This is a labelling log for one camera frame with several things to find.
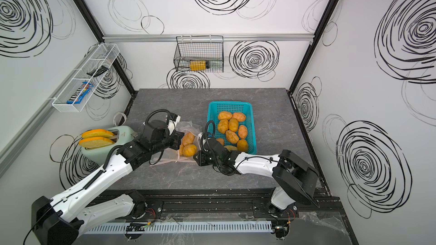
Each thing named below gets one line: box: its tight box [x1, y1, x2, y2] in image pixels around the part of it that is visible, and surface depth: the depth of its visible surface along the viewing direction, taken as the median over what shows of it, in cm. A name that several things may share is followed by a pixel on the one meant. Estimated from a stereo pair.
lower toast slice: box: [78, 136, 116, 150], surface depth 75 cm
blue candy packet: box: [66, 81, 95, 105], surface depth 71 cm
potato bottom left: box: [218, 118, 229, 134], surface depth 98 cm
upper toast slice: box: [81, 128, 115, 139], surface depth 77 cm
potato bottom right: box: [236, 139, 249, 153], surface depth 90 cm
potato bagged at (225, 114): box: [218, 111, 233, 121], surface depth 103 cm
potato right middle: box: [238, 124, 249, 140], surface depth 95 cm
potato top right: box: [231, 112, 247, 122], surface depth 103 cm
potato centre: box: [228, 117, 240, 133], surface depth 98 cm
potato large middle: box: [225, 129, 240, 145], surface depth 95 cm
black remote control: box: [86, 65, 109, 78], surface depth 82 cm
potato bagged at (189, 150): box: [182, 144, 197, 158], surface depth 82 cm
